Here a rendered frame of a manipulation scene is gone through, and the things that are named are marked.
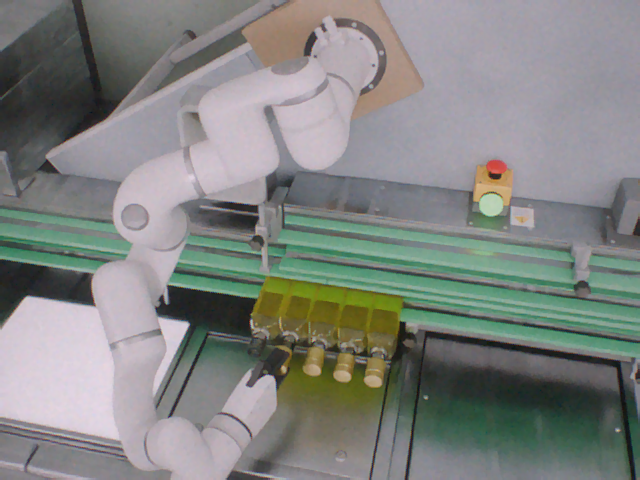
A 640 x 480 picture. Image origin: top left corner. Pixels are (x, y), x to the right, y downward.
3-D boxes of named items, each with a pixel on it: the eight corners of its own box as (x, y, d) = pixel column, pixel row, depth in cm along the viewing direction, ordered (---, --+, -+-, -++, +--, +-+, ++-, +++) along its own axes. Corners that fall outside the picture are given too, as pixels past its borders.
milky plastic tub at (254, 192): (202, 174, 157) (188, 196, 150) (190, 84, 142) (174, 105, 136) (276, 183, 154) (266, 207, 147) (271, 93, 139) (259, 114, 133)
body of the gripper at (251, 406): (250, 460, 118) (282, 411, 125) (246, 425, 111) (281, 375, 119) (213, 442, 120) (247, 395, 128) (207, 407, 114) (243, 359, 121)
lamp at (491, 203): (478, 208, 138) (477, 217, 136) (481, 190, 135) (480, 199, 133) (501, 211, 137) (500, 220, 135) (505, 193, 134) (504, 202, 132)
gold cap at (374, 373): (364, 359, 130) (359, 377, 126) (380, 355, 128) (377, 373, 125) (372, 371, 131) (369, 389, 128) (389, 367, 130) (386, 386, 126)
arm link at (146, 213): (203, 153, 118) (124, 180, 119) (178, 136, 104) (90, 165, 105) (226, 230, 116) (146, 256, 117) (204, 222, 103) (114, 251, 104)
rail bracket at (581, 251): (565, 248, 133) (569, 296, 123) (574, 218, 128) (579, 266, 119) (587, 251, 133) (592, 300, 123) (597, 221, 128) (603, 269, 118)
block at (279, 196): (276, 219, 153) (267, 239, 147) (274, 184, 146) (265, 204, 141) (291, 221, 152) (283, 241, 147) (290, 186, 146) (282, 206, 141)
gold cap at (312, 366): (307, 357, 133) (302, 374, 129) (307, 344, 130) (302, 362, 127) (325, 360, 132) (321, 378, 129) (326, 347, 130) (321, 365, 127)
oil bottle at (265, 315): (276, 270, 153) (248, 341, 138) (275, 251, 150) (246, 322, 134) (301, 273, 152) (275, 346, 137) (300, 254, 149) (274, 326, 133)
